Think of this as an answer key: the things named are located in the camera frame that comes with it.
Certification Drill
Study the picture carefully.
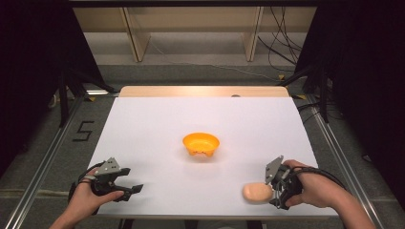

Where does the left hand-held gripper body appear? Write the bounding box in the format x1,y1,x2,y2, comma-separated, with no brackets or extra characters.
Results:
90,156,132,203

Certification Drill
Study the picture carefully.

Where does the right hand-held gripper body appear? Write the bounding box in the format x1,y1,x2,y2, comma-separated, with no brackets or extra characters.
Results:
265,155,304,211

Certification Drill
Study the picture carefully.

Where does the peach-coloured oval bread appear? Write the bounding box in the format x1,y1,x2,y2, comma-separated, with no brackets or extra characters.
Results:
242,181,274,203

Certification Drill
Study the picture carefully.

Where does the person's right hand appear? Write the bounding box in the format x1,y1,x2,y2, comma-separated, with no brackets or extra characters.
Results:
283,158,348,210

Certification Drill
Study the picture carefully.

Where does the person's left hand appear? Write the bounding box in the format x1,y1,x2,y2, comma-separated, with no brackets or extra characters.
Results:
65,168,125,221

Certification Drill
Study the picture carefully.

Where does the white table cover sheet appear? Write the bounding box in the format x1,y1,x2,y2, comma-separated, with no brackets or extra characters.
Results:
86,96,339,220

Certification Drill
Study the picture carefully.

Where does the orange plastic bowl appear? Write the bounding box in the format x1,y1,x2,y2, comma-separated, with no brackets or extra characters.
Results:
181,132,221,157

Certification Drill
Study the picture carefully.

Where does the black metal stand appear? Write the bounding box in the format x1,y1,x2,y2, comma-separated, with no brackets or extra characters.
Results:
276,62,330,124
56,67,119,129

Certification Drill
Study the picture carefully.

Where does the black curtain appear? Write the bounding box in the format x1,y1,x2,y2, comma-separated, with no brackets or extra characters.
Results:
0,0,107,177
293,0,405,209

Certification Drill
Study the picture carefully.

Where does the light wooden shelf unit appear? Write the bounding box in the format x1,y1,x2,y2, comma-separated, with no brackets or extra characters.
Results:
73,6,318,63

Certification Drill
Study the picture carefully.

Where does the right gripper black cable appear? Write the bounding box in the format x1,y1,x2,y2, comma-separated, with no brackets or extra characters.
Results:
288,166,347,189

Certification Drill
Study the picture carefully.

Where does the aluminium floor rail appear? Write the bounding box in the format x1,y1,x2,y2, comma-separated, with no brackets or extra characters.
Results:
2,94,84,229
306,94,387,229

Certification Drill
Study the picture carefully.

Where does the black floor cable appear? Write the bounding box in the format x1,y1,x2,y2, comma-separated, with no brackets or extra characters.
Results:
297,100,323,124

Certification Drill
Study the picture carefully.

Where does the bundle of black cables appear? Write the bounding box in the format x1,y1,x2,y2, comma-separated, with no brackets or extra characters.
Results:
257,6,304,73

